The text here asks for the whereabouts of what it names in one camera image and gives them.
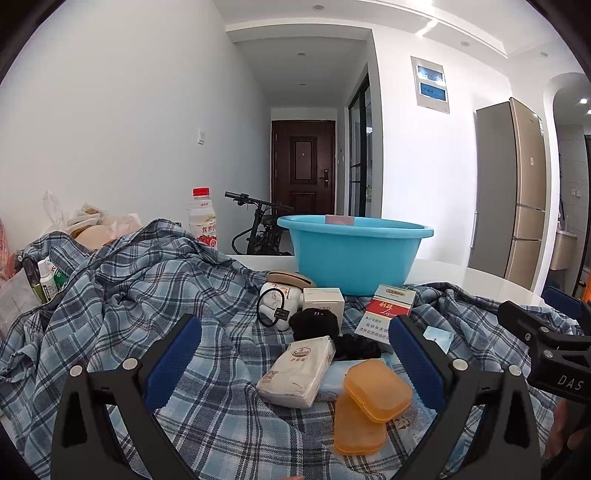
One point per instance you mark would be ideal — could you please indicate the dark blue chair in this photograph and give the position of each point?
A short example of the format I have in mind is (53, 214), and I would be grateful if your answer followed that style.
(563, 300)

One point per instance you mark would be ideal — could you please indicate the white light switch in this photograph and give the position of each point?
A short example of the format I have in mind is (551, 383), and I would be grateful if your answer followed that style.
(200, 136)

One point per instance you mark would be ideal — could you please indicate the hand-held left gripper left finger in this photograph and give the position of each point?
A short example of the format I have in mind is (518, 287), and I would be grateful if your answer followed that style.
(171, 364)

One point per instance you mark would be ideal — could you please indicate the white red cigarette box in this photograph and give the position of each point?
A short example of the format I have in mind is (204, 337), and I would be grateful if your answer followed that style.
(397, 291)

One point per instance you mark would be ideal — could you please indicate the clear plastic bag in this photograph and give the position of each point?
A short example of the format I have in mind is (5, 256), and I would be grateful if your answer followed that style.
(18, 295)

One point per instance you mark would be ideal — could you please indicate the light blue wipes pack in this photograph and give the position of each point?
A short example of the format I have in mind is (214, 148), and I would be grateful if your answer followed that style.
(332, 387)

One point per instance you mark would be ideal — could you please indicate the red and white cigarette pack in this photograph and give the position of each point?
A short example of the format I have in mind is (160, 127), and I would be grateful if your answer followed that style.
(383, 327)

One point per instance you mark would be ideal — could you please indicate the tan glasses case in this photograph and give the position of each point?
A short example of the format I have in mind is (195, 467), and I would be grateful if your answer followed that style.
(291, 278)

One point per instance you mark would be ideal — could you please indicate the blue plastic basin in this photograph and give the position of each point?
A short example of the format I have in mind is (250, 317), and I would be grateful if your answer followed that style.
(355, 258)

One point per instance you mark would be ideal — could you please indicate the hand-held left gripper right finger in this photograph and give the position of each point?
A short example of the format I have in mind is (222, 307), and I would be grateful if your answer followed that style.
(415, 364)

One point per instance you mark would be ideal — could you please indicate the white wall panel box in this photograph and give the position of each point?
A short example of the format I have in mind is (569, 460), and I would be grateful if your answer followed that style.
(429, 104)

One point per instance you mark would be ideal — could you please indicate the blue Daison box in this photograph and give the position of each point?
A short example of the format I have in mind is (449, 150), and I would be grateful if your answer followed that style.
(441, 339)

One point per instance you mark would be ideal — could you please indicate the green and white pack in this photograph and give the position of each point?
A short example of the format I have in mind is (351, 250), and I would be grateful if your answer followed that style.
(60, 277)

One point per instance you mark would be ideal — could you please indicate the beige cabinet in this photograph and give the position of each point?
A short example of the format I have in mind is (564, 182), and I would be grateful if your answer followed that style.
(563, 249)

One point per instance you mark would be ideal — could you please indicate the person's right hand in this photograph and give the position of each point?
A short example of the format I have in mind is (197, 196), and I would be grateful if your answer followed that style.
(559, 429)

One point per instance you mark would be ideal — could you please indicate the small plain white box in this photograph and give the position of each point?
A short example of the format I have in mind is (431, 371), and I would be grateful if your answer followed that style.
(323, 304)

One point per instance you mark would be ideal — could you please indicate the dark green bottle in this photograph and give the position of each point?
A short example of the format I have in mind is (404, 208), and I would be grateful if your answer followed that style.
(33, 284)

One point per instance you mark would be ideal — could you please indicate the pink mesh bag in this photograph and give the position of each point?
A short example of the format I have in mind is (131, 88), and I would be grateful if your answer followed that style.
(3, 258)

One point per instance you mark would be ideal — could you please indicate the beige refrigerator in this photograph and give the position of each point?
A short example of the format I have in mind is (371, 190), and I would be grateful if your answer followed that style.
(508, 194)

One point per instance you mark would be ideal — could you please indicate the pink box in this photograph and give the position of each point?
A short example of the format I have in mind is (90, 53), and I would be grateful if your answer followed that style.
(339, 220)

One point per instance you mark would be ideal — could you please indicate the black-framed glass sliding door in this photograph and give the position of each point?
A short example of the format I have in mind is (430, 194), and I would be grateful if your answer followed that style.
(358, 152)

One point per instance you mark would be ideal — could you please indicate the blue plaid cloth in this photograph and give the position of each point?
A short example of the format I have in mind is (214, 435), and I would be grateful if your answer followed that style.
(138, 300)

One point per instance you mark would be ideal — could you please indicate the black fluffy scrunchie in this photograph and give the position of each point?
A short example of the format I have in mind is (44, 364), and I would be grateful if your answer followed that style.
(314, 325)
(358, 347)

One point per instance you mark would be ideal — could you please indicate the red-capped drink bottle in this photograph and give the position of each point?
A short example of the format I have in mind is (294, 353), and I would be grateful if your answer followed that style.
(203, 226)

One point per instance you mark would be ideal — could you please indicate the black bicycle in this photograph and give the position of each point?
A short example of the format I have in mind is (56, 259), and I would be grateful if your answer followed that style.
(261, 235)

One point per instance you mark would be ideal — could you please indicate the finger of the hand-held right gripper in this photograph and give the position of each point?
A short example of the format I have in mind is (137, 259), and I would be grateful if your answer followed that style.
(521, 318)

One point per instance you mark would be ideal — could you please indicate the dark brown entrance door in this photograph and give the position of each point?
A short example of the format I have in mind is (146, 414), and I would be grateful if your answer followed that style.
(302, 157)

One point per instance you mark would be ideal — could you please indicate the white tissue packet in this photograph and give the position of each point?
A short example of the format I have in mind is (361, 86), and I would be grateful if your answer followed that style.
(295, 374)

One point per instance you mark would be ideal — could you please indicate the white desktop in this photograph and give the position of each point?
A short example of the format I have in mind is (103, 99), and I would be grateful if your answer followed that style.
(461, 277)

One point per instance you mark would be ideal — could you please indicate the plastic bag of buns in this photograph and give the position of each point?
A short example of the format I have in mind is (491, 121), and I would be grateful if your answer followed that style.
(92, 224)

